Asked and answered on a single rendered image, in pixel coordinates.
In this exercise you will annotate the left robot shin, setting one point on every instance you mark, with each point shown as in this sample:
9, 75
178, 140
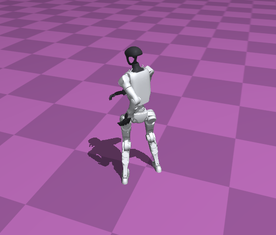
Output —
125, 160

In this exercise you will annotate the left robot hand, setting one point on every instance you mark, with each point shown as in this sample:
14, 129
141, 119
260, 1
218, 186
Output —
125, 120

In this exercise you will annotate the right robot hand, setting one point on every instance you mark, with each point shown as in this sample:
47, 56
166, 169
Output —
117, 93

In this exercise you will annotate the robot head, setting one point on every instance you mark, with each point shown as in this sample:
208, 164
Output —
134, 52

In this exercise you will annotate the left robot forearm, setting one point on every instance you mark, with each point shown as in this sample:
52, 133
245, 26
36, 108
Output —
132, 108

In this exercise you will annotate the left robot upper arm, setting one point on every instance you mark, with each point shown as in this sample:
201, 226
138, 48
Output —
124, 82

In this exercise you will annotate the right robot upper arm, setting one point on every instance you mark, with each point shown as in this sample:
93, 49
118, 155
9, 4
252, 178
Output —
151, 71

